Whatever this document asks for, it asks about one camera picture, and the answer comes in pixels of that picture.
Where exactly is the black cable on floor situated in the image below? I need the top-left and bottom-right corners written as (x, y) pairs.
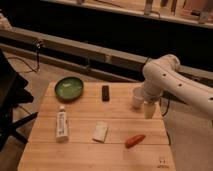
top-left (6, 39), bottom-right (45, 74)

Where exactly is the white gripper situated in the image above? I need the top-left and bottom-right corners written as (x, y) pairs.
top-left (142, 83), bottom-right (161, 119)

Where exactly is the orange carrot toy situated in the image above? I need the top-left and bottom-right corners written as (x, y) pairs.
top-left (125, 134), bottom-right (145, 148)

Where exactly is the black cable by table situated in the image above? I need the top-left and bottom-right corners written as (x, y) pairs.
top-left (159, 96), bottom-right (172, 118)

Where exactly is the white lotion bottle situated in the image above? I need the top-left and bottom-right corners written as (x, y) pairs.
top-left (56, 105), bottom-right (69, 142)

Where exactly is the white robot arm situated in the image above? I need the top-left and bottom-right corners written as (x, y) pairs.
top-left (141, 54), bottom-right (213, 120)

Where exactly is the black chair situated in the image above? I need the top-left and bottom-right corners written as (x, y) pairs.
top-left (0, 49), bottom-right (38, 151)

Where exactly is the white paper cup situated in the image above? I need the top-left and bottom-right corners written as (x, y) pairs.
top-left (132, 87), bottom-right (144, 109)

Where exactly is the green bowl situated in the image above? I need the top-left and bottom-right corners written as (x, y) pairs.
top-left (54, 77), bottom-right (84, 101)

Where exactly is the black rectangular block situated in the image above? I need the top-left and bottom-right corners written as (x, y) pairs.
top-left (102, 85), bottom-right (110, 101)

